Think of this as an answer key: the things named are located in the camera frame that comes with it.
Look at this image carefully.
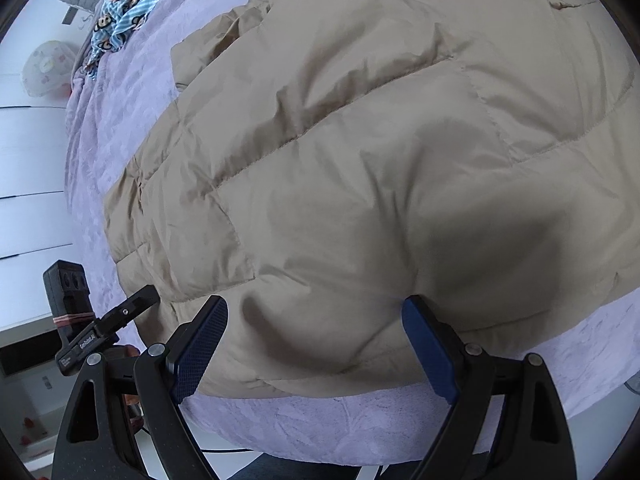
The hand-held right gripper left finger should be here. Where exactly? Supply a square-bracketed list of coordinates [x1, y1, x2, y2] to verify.
[50, 295, 230, 480]

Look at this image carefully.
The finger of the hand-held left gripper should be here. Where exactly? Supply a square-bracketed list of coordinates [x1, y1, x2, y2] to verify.
[97, 285, 161, 341]

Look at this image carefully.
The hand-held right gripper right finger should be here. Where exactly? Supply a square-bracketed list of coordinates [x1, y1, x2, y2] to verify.
[402, 295, 578, 480]

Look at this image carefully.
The beige quilted down coat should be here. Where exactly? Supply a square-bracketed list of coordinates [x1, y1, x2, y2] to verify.
[102, 0, 640, 396]

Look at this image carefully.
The white drawer cabinet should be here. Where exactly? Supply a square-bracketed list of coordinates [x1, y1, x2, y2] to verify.
[0, 102, 76, 333]

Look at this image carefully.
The purple plush blanket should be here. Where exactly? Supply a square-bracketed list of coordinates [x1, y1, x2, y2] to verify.
[64, 0, 640, 466]

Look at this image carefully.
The blue cartoon print garment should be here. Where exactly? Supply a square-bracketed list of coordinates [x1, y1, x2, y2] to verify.
[82, 0, 193, 81]

